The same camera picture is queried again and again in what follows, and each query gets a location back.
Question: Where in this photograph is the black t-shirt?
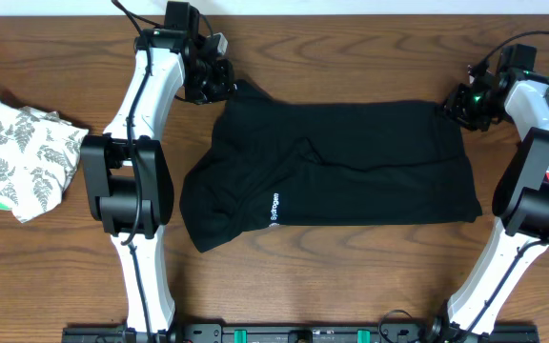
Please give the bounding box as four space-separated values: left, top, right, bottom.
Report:
179 80 482 252

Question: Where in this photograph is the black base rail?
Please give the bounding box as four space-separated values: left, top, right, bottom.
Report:
61 322 540 343

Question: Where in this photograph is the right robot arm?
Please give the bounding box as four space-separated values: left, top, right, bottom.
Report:
425 68 549 342

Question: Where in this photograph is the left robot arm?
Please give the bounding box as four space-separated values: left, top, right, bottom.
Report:
80 29 234 342

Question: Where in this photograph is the white fern-print fabric bag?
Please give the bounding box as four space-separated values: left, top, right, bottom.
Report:
0 100 89 223

